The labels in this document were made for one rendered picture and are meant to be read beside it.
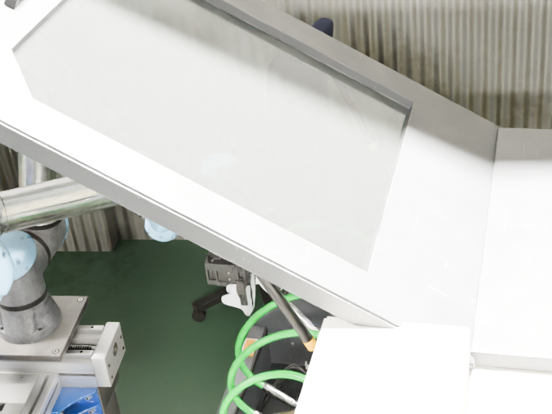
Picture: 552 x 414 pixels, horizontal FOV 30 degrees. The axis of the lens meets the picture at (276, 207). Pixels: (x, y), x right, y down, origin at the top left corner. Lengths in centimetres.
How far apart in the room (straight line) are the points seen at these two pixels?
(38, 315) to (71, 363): 14
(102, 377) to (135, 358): 150
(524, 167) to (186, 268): 258
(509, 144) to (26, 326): 117
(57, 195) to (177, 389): 200
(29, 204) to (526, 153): 95
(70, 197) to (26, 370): 74
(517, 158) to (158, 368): 218
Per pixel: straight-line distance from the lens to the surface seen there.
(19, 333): 248
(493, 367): 162
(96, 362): 248
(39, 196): 191
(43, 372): 255
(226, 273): 204
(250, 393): 244
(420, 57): 400
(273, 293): 161
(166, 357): 397
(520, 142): 212
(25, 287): 242
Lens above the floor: 255
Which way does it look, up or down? 33 degrees down
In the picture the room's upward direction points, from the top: 6 degrees counter-clockwise
